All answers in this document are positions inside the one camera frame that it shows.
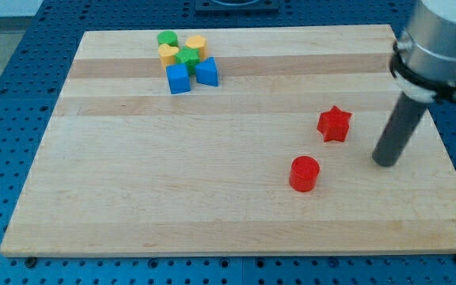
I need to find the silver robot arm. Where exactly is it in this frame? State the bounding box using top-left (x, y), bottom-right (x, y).
top-left (372, 0), bottom-right (456, 167)

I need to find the yellow heart block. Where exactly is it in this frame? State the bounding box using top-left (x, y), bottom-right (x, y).
top-left (158, 44), bottom-right (180, 70)

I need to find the light wooden board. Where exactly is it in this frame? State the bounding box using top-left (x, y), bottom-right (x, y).
top-left (0, 25), bottom-right (456, 257)

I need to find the red star block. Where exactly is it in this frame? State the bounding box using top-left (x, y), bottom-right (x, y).
top-left (317, 105), bottom-right (352, 143)

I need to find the red cylinder block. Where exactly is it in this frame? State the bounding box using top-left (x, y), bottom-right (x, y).
top-left (288, 156), bottom-right (321, 192)

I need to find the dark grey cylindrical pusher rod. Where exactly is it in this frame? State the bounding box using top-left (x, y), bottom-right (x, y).
top-left (372, 93), bottom-right (428, 167)

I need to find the blue cube block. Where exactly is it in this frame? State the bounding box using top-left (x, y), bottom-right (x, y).
top-left (165, 63), bottom-right (191, 94)

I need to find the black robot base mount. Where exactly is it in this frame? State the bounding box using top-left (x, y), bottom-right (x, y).
top-left (193, 0), bottom-right (280, 13)

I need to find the green cylinder block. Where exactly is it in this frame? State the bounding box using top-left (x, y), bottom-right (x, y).
top-left (157, 30), bottom-right (179, 47)

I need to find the green star block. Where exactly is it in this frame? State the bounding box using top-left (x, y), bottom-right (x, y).
top-left (175, 47), bottom-right (200, 75)

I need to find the yellow hexagon block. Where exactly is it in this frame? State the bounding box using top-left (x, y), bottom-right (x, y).
top-left (185, 35), bottom-right (208, 61)

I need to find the blue triangular prism block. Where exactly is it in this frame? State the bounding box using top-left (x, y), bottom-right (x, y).
top-left (195, 57), bottom-right (219, 86)

